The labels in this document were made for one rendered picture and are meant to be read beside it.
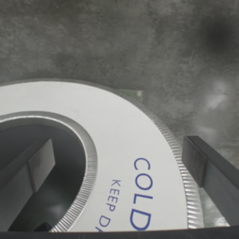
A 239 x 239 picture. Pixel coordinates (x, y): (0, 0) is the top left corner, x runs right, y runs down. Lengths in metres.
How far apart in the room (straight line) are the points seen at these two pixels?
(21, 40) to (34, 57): 0.12
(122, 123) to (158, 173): 0.25
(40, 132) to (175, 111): 0.99
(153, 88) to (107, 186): 0.87
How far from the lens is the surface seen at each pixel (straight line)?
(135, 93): 1.23
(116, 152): 0.59
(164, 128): 0.71
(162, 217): 0.51
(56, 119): 0.74
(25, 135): 0.88
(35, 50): 1.24
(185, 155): 0.16
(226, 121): 1.64
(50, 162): 0.17
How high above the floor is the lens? 1.06
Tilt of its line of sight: 49 degrees down
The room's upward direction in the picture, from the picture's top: 178 degrees counter-clockwise
